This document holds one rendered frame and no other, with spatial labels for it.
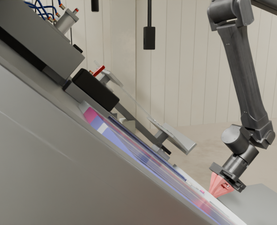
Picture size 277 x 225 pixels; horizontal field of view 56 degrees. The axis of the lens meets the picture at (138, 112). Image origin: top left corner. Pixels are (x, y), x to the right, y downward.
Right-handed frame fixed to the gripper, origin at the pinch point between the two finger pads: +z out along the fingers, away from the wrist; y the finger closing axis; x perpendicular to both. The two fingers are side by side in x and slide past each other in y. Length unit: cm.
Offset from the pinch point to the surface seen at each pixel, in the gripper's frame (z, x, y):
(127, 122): -2, -16, -48
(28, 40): 0, -63, 17
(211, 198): 0.0, -3.0, 3.7
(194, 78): -119, 119, -279
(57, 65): 0, -58, 17
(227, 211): -0.1, -2.9, 10.0
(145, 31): -17, -49, 8
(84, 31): -58, -41, -288
